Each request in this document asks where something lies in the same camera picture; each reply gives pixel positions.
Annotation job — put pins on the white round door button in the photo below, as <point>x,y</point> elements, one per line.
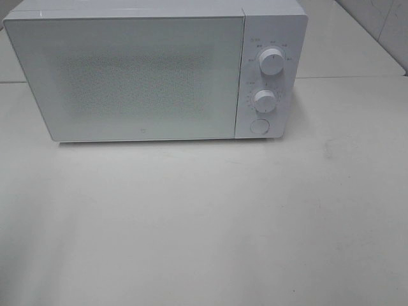
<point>260,126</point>

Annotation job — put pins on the white timer knob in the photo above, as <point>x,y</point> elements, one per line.
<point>264,101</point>

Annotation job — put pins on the white microwave oven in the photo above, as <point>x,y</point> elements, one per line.
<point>266,23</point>

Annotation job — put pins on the white microwave door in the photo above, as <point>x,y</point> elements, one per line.
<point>132,79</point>

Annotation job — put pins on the white upper power knob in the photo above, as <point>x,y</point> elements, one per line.
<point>271,61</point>

